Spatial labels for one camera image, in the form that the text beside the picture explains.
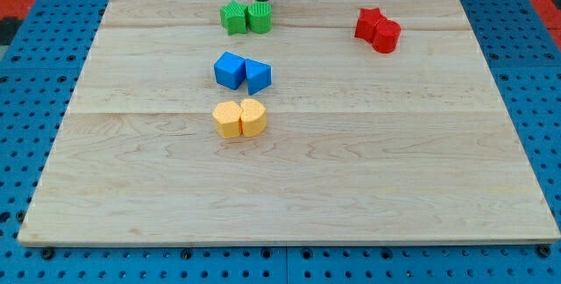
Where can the green cylinder block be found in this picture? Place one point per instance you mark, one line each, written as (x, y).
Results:
(260, 17)

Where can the green star block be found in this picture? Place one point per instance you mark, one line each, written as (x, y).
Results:
(233, 17)

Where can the yellow half-round block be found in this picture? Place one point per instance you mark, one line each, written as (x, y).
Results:
(253, 118)

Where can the yellow hexagon block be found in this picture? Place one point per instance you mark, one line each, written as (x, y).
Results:
(227, 121)

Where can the blue triangular block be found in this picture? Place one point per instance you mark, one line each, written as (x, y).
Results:
(258, 76)

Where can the blue cube block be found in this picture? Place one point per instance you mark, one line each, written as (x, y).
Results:
(229, 70)

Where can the light wooden board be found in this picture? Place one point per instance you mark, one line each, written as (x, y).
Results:
(361, 148)

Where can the red star block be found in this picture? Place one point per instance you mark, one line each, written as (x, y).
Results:
(367, 23)

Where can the red cylinder block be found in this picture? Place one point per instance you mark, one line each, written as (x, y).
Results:
(386, 36)

